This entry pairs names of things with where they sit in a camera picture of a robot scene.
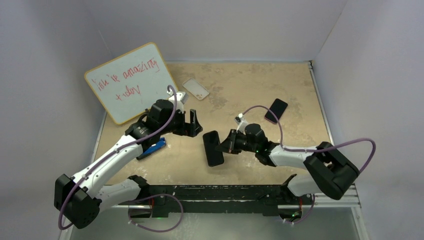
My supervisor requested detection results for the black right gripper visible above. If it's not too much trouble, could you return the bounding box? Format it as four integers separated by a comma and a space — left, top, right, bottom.
216, 129, 258, 155

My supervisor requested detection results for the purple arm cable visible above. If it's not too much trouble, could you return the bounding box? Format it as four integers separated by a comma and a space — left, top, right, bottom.
58, 85, 177, 231
236, 105, 377, 175

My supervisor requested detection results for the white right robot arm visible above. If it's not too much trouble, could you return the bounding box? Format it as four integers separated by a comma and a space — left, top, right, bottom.
215, 123, 360, 204

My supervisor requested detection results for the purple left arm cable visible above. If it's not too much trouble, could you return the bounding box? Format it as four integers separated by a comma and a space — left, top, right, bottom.
58, 85, 177, 231

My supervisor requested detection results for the clear phone case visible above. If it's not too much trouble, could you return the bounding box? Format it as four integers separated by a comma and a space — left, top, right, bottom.
182, 77, 210, 101

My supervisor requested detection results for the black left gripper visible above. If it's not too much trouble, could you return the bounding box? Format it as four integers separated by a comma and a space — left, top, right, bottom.
159, 107, 202, 138

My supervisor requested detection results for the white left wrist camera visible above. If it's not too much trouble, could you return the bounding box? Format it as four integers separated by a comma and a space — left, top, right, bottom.
167, 91, 189, 112

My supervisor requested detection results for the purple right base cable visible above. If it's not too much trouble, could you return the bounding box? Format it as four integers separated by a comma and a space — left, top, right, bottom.
282, 193, 317, 226

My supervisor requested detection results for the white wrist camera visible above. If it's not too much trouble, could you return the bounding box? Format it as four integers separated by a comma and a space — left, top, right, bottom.
167, 91, 189, 112
234, 113, 249, 133

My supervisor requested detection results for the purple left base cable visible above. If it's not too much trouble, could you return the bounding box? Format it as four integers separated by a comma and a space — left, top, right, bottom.
127, 193, 184, 233

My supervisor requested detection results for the black smartphone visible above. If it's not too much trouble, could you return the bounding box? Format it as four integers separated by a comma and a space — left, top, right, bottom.
264, 98, 288, 124

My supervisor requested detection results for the yellow framed whiteboard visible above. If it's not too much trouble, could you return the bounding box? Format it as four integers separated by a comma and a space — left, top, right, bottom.
84, 42, 177, 125

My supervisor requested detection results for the black phone case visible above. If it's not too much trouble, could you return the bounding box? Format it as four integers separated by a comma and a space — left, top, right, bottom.
202, 130, 225, 167

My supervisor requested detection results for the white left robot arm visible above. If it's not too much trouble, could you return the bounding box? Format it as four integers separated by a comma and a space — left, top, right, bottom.
54, 99, 203, 230

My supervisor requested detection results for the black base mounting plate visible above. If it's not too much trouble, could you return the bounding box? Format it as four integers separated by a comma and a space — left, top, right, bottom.
128, 175, 313, 220

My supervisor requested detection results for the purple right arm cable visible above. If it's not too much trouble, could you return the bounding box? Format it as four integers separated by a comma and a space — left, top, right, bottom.
236, 105, 377, 175

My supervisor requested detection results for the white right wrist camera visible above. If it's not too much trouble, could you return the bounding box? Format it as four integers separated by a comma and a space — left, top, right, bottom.
234, 113, 249, 133

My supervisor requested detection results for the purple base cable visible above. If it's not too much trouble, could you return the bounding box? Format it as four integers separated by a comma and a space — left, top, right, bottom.
282, 193, 317, 226
127, 193, 184, 233

